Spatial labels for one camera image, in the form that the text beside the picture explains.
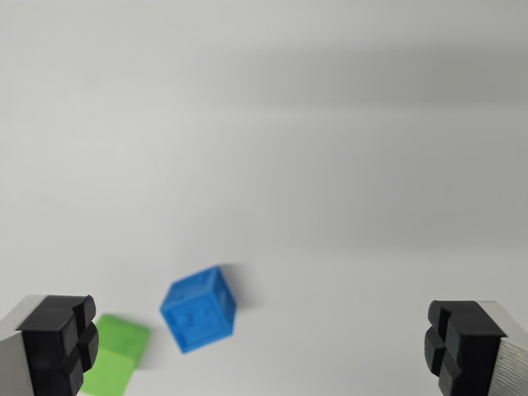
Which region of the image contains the gripper left finger with black rubber pad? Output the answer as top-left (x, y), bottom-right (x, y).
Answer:
top-left (0, 294), bottom-right (100, 396)

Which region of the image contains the gripper right finger with black rubber pad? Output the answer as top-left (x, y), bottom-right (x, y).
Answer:
top-left (423, 299), bottom-right (528, 396)

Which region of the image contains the blue embossed cube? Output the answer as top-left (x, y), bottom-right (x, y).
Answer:
top-left (159, 266), bottom-right (237, 355)

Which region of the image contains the green embossed cube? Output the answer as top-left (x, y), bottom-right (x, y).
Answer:
top-left (78, 313), bottom-right (152, 396)

